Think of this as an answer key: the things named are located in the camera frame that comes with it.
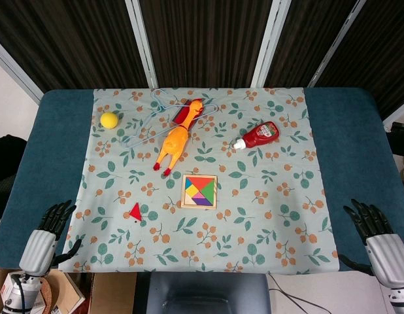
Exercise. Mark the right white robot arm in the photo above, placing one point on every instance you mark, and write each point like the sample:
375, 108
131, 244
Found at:
399, 299

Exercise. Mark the yellow rubber chicken toy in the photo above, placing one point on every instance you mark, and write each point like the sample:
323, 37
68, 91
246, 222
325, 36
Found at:
177, 137

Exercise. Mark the black office chair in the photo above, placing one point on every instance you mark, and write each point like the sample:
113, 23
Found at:
399, 137

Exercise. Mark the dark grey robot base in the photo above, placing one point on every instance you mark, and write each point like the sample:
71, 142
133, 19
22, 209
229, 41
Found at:
207, 292

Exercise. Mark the blue table cover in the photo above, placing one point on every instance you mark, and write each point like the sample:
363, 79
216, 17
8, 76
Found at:
38, 170

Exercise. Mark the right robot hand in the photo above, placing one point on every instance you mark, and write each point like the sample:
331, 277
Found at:
383, 252

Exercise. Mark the white partition frame post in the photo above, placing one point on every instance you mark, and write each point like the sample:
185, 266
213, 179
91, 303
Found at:
142, 42
269, 42
13, 70
332, 42

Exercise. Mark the red triangle puzzle piece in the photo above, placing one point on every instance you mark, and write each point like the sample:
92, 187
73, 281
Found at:
136, 211

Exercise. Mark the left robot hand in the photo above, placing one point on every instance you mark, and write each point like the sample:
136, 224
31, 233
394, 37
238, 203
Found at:
38, 243

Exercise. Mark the yellow ball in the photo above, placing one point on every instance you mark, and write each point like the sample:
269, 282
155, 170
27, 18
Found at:
109, 119

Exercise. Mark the cardboard box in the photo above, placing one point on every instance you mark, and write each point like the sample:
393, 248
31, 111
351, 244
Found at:
66, 292

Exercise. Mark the red ketchup bottle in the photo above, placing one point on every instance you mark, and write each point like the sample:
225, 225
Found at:
260, 134

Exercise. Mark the wooden tangram puzzle tray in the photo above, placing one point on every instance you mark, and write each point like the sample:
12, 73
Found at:
199, 191

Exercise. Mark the floral tablecloth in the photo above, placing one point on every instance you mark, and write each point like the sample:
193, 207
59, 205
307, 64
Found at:
202, 196

